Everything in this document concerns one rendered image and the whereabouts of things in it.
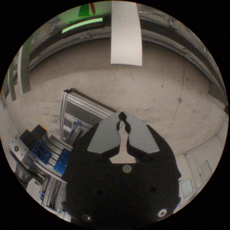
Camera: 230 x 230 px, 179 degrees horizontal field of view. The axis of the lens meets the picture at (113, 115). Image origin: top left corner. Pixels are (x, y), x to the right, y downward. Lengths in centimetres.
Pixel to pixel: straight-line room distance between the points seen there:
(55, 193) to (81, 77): 121
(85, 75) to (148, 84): 82
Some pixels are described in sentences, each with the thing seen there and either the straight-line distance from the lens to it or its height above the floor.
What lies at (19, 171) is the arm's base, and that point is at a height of 108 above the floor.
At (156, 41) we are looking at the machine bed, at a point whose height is 16.
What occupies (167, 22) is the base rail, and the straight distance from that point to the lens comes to 42.
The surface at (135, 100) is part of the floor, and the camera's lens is 101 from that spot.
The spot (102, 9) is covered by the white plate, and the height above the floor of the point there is 73.
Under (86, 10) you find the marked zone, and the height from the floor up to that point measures 75.
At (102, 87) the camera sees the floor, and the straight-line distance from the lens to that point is 96.
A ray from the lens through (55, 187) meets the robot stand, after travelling 68.
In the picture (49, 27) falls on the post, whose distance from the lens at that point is 43.
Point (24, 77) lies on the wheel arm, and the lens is 25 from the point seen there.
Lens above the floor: 93
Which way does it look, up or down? 59 degrees down
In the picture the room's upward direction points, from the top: 174 degrees counter-clockwise
